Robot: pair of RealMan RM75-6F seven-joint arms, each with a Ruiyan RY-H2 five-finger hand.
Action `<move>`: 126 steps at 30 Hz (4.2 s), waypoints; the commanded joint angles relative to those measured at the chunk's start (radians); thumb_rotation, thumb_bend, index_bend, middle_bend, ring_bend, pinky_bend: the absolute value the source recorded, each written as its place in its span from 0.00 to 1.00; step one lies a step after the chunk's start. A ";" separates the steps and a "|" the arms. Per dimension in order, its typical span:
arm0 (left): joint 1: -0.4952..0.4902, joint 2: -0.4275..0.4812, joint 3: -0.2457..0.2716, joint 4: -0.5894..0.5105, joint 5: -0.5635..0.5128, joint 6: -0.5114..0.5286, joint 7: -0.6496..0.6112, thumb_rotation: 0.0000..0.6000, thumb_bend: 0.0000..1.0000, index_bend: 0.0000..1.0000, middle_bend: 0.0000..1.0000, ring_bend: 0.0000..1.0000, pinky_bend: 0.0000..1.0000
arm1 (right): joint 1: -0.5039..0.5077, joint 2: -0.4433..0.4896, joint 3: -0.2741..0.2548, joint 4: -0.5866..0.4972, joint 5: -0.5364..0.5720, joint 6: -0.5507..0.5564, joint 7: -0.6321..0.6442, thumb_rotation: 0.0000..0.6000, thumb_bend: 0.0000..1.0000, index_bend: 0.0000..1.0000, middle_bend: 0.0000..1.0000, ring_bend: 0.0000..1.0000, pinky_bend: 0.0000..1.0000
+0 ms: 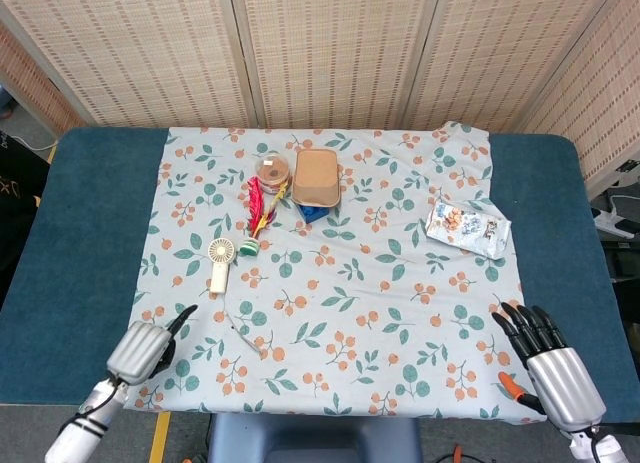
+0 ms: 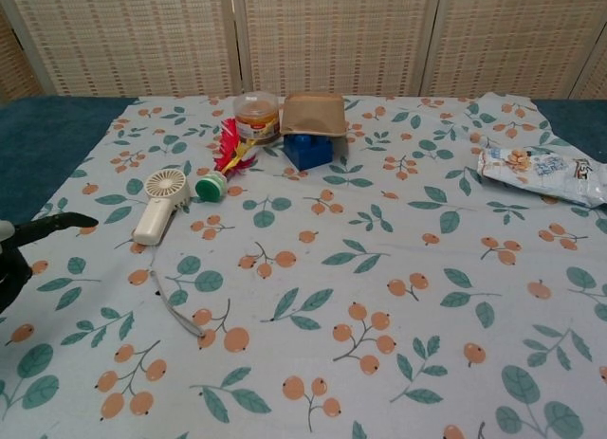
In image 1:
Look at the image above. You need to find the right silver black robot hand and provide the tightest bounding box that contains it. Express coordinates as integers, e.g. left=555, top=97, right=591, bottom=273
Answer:
left=491, top=301, right=608, bottom=432

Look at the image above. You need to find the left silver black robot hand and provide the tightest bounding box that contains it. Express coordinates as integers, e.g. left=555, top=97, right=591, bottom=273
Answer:
left=106, top=304, right=199, bottom=386

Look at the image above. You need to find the small white handheld fan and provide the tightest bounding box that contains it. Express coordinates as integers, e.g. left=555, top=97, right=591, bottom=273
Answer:
left=207, top=237, right=236, bottom=295

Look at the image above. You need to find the white power strip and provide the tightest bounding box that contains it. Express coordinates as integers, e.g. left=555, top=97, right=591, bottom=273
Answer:
left=591, top=206, right=640, bottom=240

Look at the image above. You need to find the crinkled snack bag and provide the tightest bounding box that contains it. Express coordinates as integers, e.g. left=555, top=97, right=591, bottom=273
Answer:
left=424, top=198, right=512, bottom=260

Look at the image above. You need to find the feather shuttlecock toy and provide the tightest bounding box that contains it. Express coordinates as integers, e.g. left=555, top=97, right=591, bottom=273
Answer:
left=238, top=175, right=292, bottom=258

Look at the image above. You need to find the floral print tablecloth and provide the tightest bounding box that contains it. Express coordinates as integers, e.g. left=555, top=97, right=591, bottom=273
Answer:
left=122, top=120, right=549, bottom=426

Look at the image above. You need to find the blue toy building brick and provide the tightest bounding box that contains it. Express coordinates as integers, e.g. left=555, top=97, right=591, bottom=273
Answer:
left=295, top=202, right=332, bottom=225

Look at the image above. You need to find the clear round snack container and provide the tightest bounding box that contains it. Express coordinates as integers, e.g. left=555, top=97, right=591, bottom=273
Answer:
left=253, top=153, right=293, bottom=196

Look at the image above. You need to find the brown plastic tray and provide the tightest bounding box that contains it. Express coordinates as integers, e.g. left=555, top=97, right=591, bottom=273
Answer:
left=291, top=148, right=342, bottom=208

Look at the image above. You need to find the bamboo folding screen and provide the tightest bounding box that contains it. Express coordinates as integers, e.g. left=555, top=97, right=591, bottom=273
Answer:
left=0, top=0, right=640, bottom=200

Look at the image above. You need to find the thin white lanyard cord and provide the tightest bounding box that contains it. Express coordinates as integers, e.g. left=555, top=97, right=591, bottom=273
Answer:
left=221, top=292, right=263, bottom=355

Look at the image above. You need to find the white cable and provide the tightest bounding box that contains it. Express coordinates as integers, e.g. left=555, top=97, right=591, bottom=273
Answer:
left=0, top=127, right=60, bottom=152

